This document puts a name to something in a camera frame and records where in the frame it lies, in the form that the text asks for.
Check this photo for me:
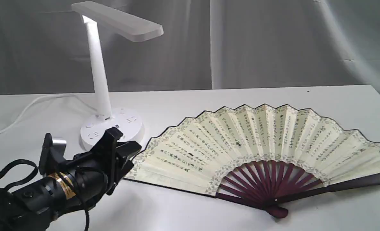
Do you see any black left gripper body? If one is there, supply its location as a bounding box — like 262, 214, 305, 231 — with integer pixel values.
45, 127, 122, 212

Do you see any paper folding fan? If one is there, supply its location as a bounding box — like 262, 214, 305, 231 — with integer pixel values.
125, 104, 380, 219

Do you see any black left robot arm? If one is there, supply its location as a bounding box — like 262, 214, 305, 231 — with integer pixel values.
0, 127, 142, 231

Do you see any white desk lamp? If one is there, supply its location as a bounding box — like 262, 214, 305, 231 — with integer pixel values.
71, 1, 164, 158

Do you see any grey backdrop curtain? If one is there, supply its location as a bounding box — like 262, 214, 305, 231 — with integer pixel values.
0, 0, 380, 95

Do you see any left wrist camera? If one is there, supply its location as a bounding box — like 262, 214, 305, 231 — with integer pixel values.
39, 133, 67, 177

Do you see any white power cable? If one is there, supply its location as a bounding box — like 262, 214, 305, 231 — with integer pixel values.
0, 94, 98, 138

